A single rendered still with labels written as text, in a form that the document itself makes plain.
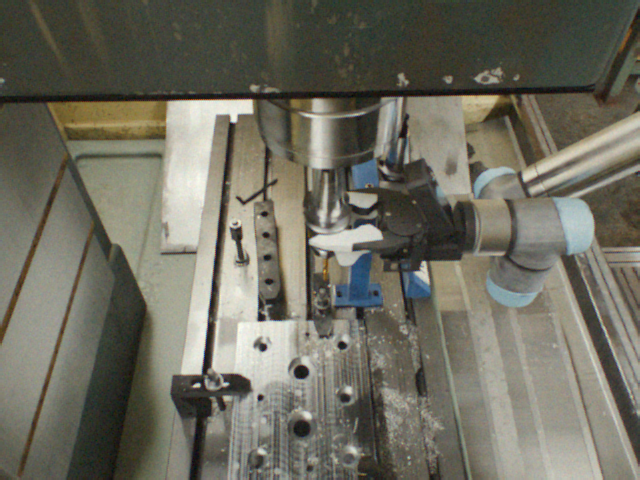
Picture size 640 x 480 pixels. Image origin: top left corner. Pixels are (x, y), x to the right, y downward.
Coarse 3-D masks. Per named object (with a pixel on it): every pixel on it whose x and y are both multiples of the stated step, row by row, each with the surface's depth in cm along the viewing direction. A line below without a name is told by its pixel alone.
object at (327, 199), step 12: (336, 168) 66; (324, 180) 66; (336, 180) 67; (312, 192) 69; (324, 192) 67; (336, 192) 68; (312, 204) 70; (324, 204) 69; (336, 204) 69; (324, 216) 70
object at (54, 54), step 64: (0, 0) 37; (64, 0) 37; (128, 0) 37; (192, 0) 37; (256, 0) 37; (320, 0) 37; (384, 0) 37; (448, 0) 38; (512, 0) 38; (576, 0) 38; (0, 64) 40; (64, 64) 41; (128, 64) 41; (192, 64) 41; (256, 64) 41; (320, 64) 41; (384, 64) 41; (448, 64) 41; (512, 64) 42; (576, 64) 42
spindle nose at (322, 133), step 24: (264, 120) 55; (288, 120) 52; (312, 120) 51; (336, 120) 51; (360, 120) 51; (384, 120) 53; (288, 144) 54; (312, 144) 53; (336, 144) 53; (360, 144) 54; (384, 144) 56
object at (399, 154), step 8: (408, 136) 91; (400, 144) 91; (408, 144) 92; (392, 152) 93; (400, 152) 92; (408, 152) 93; (392, 160) 94; (400, 160) 93; (408, 160) 94; (392, 168) 95; (400, 168) 94
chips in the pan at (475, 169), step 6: (468, 144) 184; (468, 150) 182; (474, 150) 183; (468, 156) 181; (474, 162) 180; (468, 168) 178; (474, 168) 176; (480, 168) 176; (486, 168) 177; (474, 174) 175; (480, 174) 175; (474, 180) 173; (474, 192) 171; (474, 198) 170
